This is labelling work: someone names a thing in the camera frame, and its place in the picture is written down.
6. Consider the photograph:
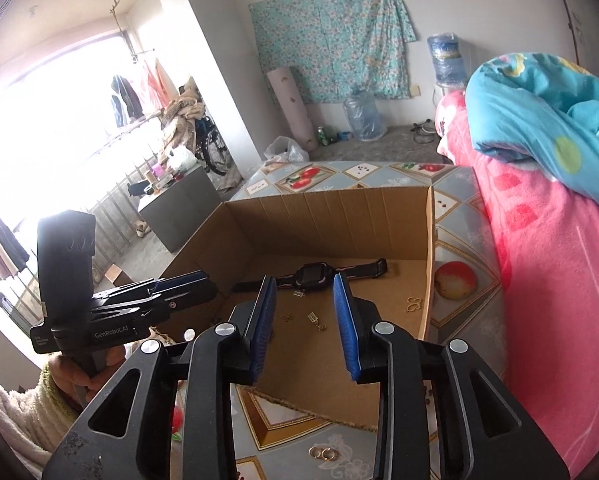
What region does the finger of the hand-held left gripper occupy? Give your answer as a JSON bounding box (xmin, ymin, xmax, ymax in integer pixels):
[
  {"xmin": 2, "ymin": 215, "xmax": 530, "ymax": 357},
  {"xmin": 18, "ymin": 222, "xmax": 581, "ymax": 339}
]
[
  {"xmin": 92, "ymin": 270, "xmax": 208, "ymax": 306},
  {"xmin": 92, "ymin": 282, "xmax": 218, "ymax": 321}
]

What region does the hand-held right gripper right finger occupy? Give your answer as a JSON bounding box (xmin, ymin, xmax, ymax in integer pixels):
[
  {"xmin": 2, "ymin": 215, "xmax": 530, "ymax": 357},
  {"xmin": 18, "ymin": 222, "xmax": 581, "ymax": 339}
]
[{"xmin": 332, "ymin": 272, "xmax": 567, "ymax": 480}]

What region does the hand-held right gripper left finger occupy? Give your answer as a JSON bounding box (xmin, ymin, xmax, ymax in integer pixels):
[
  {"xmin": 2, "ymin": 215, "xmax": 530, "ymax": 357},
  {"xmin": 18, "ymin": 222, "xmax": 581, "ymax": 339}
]
[{"xmin": 42, "ymin": 275, "xmax": 278, "ymax": 480}]

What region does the brown cardboard box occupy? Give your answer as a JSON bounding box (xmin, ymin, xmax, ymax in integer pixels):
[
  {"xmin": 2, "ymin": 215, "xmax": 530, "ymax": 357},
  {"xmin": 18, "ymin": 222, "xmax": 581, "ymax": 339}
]
[{"xmin": 154, "ymin": 185, "xmax": 439, "ymax": 433}]

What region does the person's left forearm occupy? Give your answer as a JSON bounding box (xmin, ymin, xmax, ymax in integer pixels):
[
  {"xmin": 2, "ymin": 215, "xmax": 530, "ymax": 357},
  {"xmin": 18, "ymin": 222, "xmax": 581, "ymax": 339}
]
[{"xmin": 0, "ymin": 362, "xmax": 88, "ymax": 480}]

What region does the person's left hand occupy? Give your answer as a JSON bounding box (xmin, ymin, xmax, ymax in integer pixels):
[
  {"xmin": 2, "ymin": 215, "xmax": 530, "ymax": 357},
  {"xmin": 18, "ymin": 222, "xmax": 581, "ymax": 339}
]
[{"xmin": 47, "ymin": 345, "xmax": 128, "ymax": 408}]

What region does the black smartwatch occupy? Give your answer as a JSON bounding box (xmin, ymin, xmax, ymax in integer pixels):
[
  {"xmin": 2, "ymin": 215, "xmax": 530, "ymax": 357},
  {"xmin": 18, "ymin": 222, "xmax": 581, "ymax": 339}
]
[{"xmin": 232, "ymin": 257, "xmax": 387, "ymax": 295}]

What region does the grey balcony railing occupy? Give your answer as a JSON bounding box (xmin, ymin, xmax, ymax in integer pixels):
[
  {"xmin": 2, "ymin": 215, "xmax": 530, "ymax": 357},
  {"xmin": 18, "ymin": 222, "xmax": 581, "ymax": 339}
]
[{"xmin": 0, "ymin": 160, "xmax": 160, "ymax": 311}]

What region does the grey cabinet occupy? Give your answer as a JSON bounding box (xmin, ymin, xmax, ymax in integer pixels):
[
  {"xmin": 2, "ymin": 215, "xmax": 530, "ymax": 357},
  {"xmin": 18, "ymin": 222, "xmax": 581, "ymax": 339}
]
[{"xmin": 138, "ymin": 165, "xmax": 224, "ymax": 253}]

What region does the white plastic bag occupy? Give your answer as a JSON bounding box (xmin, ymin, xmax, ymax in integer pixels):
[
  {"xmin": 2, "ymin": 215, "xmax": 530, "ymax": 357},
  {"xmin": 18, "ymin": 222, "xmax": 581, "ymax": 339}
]
[{"xmin": 167, "ymin": 147, "xmax": 198, "ymax": 173}]

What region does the wheelchair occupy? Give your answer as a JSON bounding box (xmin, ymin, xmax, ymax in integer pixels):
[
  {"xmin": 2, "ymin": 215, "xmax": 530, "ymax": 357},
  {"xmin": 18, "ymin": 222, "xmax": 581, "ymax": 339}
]
[{"xmin": 194, "ymin": 115, "xmax": 235, "ymax": 176}]

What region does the fruit print tablecloth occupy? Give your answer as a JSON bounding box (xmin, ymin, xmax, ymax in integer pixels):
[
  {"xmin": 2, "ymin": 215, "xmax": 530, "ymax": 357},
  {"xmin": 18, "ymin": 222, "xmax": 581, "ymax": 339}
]
[{"xmin": 172, "ymin": 160, "xmax": 507, "ymax": 480}]

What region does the pile of beige clothes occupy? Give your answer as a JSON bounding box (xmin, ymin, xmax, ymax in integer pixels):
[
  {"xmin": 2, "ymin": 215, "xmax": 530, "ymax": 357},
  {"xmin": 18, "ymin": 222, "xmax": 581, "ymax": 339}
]
[{"xmin": 160, "ymin": 85, "xmax": 205, "ymax": 161}]

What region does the clear plastic bag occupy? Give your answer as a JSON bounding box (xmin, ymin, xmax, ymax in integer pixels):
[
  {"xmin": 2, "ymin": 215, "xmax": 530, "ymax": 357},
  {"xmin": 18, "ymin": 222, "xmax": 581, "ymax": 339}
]
[{"xmin": 264, "ymin": 136, "xmax": 310, "ymax": 163}]

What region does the dark hanging jacket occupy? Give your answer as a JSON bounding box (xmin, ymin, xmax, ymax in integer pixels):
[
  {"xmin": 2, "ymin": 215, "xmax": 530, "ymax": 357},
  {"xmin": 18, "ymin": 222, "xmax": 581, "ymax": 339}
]
[{"xmin": 110, "ymin": 75, "xmax": 143, "ymax": 128}]

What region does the pink hanging garment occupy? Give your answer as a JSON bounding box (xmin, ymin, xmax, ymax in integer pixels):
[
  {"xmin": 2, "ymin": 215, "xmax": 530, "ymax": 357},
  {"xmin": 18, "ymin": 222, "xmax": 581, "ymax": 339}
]
[{"xmin": 140, "ymin": 57, "xmax": 178, "ymax": 111}]

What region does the rolled pink mat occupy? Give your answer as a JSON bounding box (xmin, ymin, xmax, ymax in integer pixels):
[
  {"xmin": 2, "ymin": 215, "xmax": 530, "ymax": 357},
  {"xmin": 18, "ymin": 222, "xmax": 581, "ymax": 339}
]
[{"xmin": 266, "ymin": 67, "xmax": 316, "ymax": 151}]

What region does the empty clear water jug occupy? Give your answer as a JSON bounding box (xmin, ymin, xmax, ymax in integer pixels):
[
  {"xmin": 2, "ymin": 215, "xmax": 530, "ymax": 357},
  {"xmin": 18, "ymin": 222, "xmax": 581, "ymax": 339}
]
[{"xmin": 343, "ymin": 91, "xmax": 385, "ymax": 142}]

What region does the pink floral blanket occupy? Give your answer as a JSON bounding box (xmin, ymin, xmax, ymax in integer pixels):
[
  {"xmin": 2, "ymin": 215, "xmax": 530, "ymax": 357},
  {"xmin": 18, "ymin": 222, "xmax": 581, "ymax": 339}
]
[{"xmin": 434, "ymin": 90, "xmax": 599, "ymax": 480}]

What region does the blue quilt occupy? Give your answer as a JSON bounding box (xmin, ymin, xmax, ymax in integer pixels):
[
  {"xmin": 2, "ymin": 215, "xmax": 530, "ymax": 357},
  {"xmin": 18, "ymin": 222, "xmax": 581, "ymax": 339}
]
[{"xmin": 464, "ymin": 51, "xmax": 599, "ymax": 208}]

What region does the blue water jug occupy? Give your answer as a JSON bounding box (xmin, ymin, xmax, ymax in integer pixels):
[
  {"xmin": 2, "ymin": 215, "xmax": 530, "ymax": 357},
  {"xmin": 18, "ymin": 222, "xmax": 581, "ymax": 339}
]
[{"xmin": 427, "ymin": 32, "xmax": 467, "ymax": 86}]

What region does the floral wall cloth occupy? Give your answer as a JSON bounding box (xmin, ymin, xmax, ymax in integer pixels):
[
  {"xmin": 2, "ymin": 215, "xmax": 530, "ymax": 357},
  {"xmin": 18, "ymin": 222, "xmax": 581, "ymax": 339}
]
[{"xmin": 248, "ymin": 0, "xmax": 417, "ymax": 103}]

